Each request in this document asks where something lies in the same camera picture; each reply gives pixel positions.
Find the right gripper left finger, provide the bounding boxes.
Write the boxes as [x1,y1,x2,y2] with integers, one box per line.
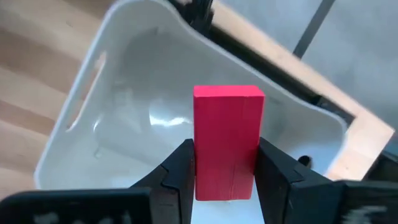
[0,139,196,224]

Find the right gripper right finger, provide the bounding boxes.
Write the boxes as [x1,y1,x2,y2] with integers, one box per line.
[254,137,398,224]

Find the red rectangular block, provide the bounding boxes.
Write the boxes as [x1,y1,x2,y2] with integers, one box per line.
[192,85,266,202]

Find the white plastic bin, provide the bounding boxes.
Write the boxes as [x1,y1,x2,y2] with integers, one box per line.
[33,0,348,224]

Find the black clamp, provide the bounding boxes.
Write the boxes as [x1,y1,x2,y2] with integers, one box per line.
[169,0,216,35]

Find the black aluminium table frame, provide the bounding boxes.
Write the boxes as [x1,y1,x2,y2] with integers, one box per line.
[205,21,398,183]

